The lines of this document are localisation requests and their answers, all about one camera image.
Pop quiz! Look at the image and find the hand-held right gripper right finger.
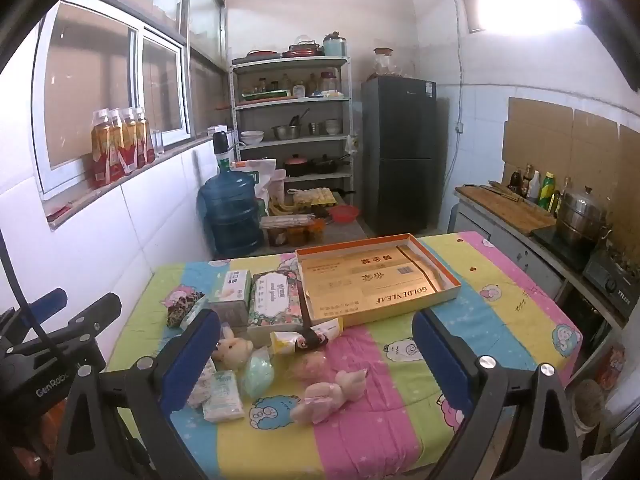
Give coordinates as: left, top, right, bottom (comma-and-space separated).
411, 307, 583, 480

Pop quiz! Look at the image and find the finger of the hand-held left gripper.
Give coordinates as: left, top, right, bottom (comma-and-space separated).
30, 292, 123, 356
10, 287, 68, 332

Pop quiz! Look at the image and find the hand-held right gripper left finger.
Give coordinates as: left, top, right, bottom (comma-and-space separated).
52, 308, 223, 480

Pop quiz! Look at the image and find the leaf print tissue pack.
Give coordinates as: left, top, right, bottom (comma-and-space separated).
187, 360, 217, 408

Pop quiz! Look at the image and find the green white tissue pack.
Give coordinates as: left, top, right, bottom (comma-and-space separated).
202, 370, 246, 423

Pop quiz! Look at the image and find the leopard print cloth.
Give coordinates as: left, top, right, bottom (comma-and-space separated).
166, 290, 206, 330

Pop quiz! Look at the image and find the pale green pouch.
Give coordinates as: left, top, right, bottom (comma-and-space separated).
241, 347, 276, 401

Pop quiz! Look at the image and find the yellow white packet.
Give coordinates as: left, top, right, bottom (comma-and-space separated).
270, 331, 301, 356

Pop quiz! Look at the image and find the orange rimmed cardboard box lid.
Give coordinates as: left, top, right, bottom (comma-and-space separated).
294, 233, 462, 328

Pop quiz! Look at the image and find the pink pouch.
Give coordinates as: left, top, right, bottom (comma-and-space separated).
291, 351, 328, 383

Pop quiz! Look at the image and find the pink plush toy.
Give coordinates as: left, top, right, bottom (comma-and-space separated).
290, 367, 368, 426

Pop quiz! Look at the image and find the white green tissue box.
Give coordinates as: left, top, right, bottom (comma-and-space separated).
209, 269, 252, 328

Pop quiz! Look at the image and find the red flat packet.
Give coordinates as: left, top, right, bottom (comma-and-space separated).
46, 202, 77, 222

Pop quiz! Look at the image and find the floral tissue box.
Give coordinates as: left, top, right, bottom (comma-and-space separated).
247, 269, 307, 348

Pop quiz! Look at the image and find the kitchen counter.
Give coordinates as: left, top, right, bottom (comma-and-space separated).
451, 185, 633, 341

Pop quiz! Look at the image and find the blue water jug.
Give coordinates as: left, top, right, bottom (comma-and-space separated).
196, 160, 266, 258

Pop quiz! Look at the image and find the black induction cooker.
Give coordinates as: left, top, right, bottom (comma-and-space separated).
531, 225, 595, 272

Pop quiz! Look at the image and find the noodle pack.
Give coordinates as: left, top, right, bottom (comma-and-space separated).
260, 214, 314, 229

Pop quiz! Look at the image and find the wooden cutting board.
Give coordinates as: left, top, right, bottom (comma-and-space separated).
455, 185, 557, 237

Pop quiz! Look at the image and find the banana bunch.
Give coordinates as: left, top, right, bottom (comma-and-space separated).
267, 195, 297, 217

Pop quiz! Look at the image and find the red snack bag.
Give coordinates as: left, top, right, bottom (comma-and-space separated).
597, 345, 627, 397

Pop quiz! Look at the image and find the kitchen knife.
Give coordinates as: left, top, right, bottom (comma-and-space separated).
480, 183, 523, 201

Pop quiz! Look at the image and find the gas stove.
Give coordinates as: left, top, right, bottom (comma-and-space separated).
582, 247, 637, 318

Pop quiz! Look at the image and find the pink white bag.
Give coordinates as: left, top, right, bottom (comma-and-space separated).
267, 170, 288, 201

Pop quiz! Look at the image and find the white sack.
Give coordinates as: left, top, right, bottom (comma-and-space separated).
231, 159, 278, 196

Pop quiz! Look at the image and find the steel steamer pot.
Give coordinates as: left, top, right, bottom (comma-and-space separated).
555, 186, 613, 257

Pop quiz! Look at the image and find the dark grey fridge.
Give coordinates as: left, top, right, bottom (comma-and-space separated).
361, 76, 451, 231

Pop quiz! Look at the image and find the black water pump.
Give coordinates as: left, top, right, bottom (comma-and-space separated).
212, 130, 233, 171

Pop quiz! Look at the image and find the black frying pan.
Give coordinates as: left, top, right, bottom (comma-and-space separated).
312, 155, 352, 175

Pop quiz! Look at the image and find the sliding window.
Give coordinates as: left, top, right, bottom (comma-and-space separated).
32, 0, 193, 198

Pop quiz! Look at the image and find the white metal shelf rack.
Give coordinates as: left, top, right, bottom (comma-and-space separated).
230, 55, 357, 196

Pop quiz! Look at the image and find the glass jar with brown lid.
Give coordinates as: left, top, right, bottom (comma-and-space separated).
372, 47, 397, 79

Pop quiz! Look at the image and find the red lidded pan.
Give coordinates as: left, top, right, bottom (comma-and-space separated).
282, 41, 323, 58

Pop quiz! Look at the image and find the teal canister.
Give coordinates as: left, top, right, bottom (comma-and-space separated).
322, 32, 348, 57

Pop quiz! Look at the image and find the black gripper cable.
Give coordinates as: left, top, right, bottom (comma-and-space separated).
0, 230, 57, 356

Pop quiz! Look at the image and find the cardboard wall cover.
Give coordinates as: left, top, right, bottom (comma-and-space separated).
501, 96, 640, 261

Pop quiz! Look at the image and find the wall cable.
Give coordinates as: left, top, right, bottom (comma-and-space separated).
446, 0, 464, 196

